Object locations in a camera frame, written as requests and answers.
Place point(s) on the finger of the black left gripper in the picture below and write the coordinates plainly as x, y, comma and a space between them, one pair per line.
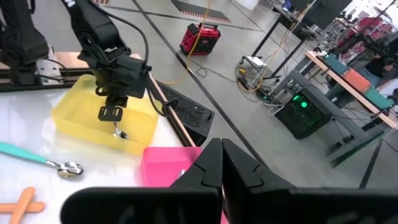
110, 114
116, 101

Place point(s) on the pink plastic bin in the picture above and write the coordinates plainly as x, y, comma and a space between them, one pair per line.
161, 168

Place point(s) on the orange bin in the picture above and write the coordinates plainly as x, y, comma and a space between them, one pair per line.
357, 80

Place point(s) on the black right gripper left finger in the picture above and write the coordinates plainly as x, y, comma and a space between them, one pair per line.
155, 205

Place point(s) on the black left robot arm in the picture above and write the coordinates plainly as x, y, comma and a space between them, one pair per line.
93, 25

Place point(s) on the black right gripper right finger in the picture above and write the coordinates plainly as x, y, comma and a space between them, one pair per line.
295, 205

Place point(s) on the person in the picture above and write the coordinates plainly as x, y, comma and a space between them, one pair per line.
377, 67

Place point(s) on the wooden table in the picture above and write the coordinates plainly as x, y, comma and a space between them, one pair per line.
357, 97

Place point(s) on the black striped mat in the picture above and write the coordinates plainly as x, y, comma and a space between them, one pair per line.
199, 9

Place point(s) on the yellow plastic bin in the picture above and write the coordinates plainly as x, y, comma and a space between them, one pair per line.
77, 118

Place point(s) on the red black portable generator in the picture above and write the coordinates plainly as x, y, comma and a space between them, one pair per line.
202, 42

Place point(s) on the white power box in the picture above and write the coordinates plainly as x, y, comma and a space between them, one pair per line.
255, 61

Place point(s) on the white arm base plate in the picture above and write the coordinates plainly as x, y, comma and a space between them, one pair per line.
49, 70

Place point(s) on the teal bin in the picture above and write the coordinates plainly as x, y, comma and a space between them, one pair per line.
335, 63
379, 98

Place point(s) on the black monitor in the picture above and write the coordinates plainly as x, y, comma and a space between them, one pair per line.
323, 12

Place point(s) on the black computer green light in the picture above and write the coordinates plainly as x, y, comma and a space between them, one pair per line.
298, 121

